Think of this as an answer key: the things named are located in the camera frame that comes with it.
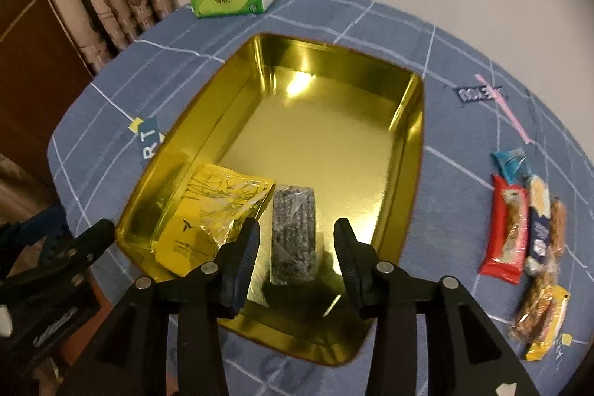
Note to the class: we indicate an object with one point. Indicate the blue checked tablecloth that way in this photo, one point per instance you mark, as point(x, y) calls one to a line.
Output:
point(464, 52)

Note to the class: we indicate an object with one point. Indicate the yellow and orange snack packet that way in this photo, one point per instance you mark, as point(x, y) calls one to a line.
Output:
point(557, 331)

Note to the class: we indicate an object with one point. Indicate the red and gold tin box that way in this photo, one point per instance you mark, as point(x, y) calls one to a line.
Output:
point(315, 122)

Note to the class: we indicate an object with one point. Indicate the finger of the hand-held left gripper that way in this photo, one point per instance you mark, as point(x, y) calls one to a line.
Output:
point(39, 224)
point(95, 240)

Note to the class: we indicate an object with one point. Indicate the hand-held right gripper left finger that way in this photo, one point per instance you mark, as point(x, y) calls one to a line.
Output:
point(246, 257)

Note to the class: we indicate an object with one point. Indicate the dark grey snack packet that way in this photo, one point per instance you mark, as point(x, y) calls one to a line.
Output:
point(292, 229)

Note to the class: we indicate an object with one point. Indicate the blue candy wrapper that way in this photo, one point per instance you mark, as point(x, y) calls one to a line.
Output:
point(508, 164)

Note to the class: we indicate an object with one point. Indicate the red snack packet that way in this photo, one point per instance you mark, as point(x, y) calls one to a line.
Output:
point(503, 229)

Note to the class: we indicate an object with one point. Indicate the navy and white biscuit packet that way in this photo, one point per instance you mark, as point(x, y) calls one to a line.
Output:
point(538, 233)

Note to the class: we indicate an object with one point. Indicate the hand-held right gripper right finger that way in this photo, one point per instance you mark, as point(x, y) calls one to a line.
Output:
point(345, 257)

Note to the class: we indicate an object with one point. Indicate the brown wooden cabinet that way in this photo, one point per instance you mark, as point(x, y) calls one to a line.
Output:
point(37, 76)

